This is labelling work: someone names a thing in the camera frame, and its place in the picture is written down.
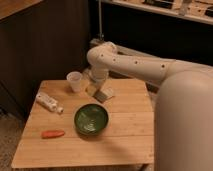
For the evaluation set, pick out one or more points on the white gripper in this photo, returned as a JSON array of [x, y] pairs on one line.
[[98, 76]]

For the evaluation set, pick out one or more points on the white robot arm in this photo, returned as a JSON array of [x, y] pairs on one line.
[[183, 114]]

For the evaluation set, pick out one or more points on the translucent plastic cup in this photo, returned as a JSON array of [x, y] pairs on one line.
[[74, 79]]

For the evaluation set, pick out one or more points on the green ceramic bowl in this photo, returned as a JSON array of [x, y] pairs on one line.
[[91, 119]]

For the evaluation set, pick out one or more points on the white rectangular sponge block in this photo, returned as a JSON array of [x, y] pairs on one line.
[[110, 93]]

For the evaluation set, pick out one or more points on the white squeeze bottle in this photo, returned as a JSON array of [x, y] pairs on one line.
[[48, 102]]

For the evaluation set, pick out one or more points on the wooden folding table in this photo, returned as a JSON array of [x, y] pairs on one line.
[[127, 139]]

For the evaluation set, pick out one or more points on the orange plastic carrot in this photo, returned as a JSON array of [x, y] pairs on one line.
[[52, 134]]

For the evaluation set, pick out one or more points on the dark wooden cabinet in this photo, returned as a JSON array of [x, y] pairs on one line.
[[43, 42]]

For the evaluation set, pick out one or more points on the metal shelf rack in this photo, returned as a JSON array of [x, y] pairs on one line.
[[158, 35]]

